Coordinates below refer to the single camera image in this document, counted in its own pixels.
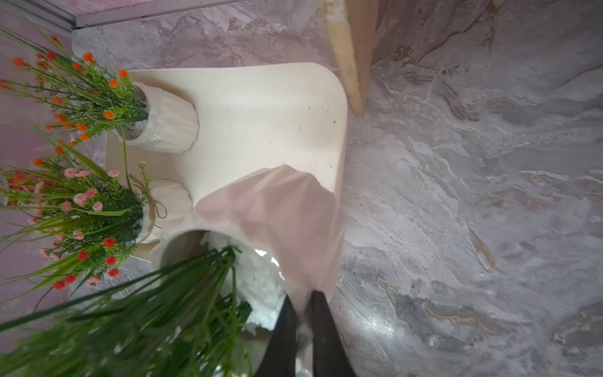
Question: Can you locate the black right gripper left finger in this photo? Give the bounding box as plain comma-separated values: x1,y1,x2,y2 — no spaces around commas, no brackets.
255,296,298,377

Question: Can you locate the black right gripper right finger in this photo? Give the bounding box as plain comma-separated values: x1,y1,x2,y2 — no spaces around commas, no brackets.
309,291,356,377

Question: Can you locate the red flower white pot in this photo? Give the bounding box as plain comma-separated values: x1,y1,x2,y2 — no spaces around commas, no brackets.
1,165,343,376

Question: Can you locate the pink flower twine pot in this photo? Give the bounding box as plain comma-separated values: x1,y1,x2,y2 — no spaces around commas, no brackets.
1,140,193,290

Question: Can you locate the orange flower white pot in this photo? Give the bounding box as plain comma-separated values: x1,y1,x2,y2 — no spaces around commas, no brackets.
1,28,199,154

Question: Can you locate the cream plastic storage box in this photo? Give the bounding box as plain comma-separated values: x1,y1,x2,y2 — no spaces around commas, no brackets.
106,63,348,201

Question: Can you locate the wooden two-tier shelf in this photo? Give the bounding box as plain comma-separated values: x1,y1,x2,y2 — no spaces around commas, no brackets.
318,0,379,116

